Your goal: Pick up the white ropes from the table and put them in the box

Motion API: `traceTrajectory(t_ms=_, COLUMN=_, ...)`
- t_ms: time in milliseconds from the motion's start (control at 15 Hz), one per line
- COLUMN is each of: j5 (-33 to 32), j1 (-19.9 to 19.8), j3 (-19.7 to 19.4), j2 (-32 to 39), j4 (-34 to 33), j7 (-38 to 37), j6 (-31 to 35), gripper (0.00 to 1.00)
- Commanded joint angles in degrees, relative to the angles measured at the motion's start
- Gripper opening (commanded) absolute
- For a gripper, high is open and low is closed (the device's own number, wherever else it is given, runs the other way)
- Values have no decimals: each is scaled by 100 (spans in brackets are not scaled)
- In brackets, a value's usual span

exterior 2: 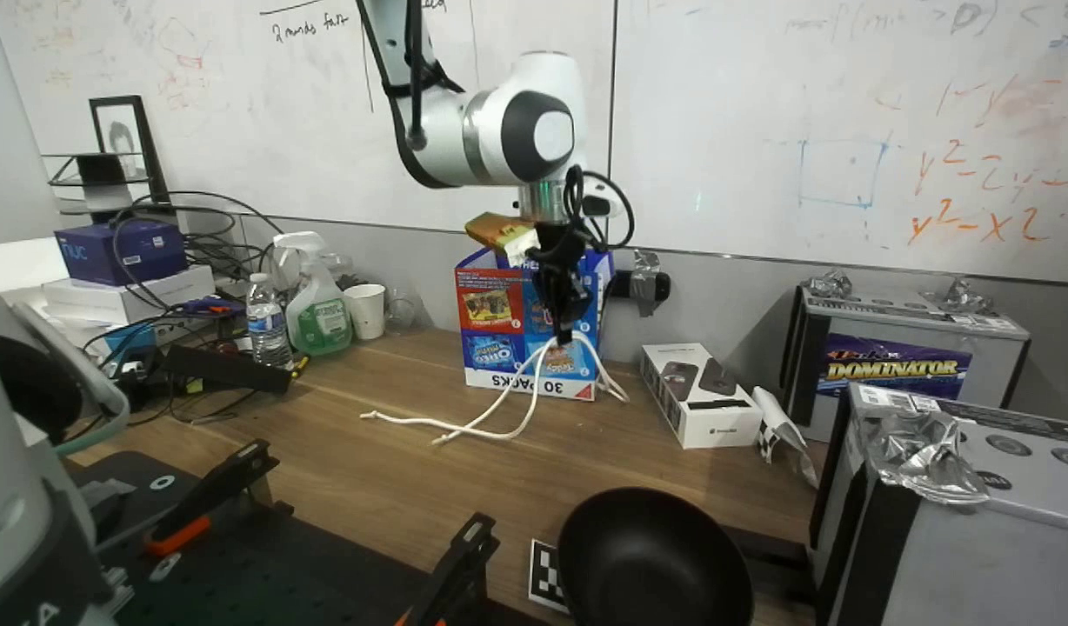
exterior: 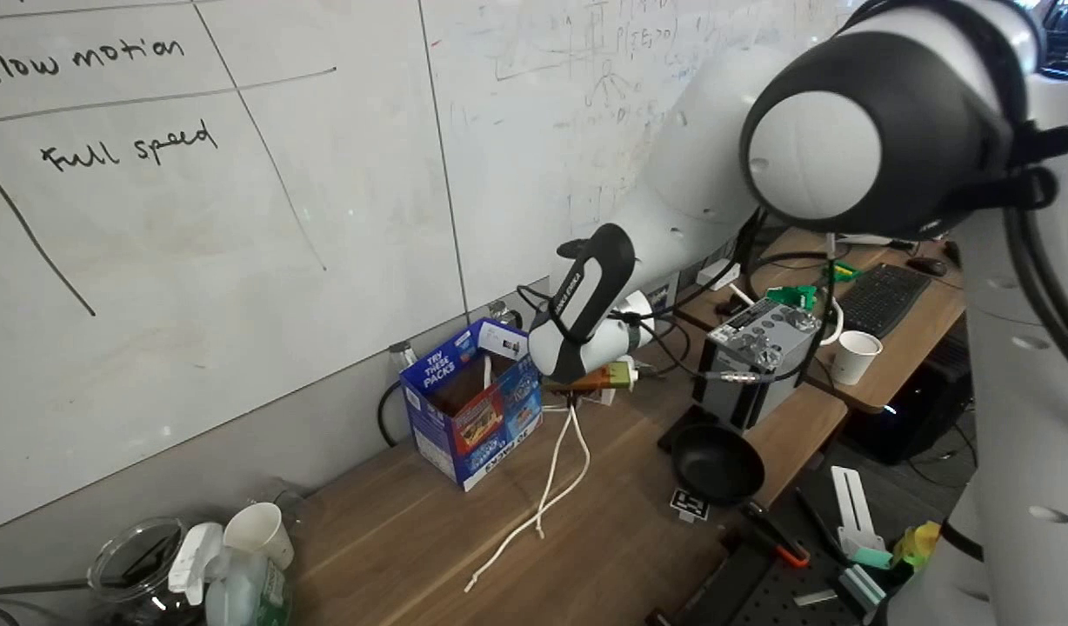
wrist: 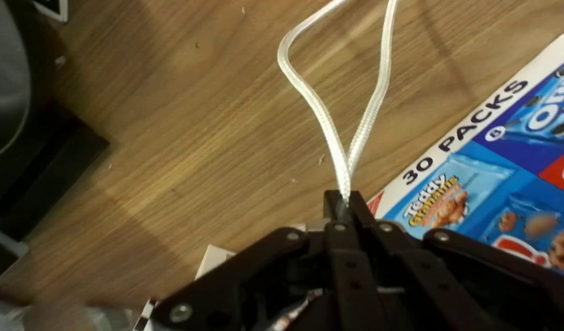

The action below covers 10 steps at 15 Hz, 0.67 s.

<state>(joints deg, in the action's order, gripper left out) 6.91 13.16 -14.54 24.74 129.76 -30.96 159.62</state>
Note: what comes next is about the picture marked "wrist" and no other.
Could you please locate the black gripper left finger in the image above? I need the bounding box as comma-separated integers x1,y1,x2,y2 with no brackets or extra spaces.
150,190,380,331

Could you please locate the blue snack variety box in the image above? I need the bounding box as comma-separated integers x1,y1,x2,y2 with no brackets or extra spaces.
365,32,564,285

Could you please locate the thin white rope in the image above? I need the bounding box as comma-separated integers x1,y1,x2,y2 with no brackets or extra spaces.
275,0,400,203

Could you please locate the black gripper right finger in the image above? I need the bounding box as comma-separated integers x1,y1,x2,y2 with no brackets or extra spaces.
347,190,564,331

